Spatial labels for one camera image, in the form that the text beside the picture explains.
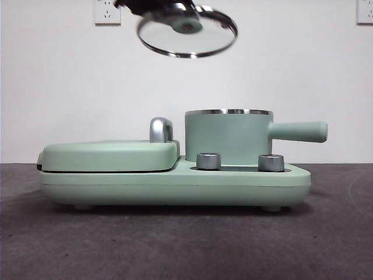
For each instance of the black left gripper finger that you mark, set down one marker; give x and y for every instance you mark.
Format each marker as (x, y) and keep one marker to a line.
(131, 6)

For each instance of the glass pot lid green knob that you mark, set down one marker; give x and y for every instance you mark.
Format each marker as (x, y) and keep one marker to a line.
(186, 43)

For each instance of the green hinged griddle lid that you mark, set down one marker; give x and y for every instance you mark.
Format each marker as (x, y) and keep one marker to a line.
(107, 156)

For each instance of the silver control knob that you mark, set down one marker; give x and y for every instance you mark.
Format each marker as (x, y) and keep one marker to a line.
(271, 162)
(208, 161)

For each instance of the green breakfast machine base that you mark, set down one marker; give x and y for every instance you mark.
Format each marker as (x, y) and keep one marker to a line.
(175, 186)

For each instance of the white wall socket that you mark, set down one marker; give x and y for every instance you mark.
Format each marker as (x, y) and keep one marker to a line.
(107, 13)
(365, 11)

